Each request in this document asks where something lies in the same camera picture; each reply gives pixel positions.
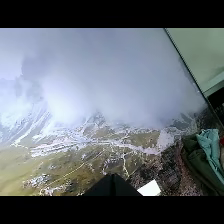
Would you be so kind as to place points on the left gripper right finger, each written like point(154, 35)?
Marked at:
point(125, 187)

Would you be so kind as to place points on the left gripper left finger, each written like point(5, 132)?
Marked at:
point(101, 187)

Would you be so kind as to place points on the dark garment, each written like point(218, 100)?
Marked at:
point(196, 163)

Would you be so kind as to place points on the light teal garment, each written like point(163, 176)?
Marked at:
point(211, 146)

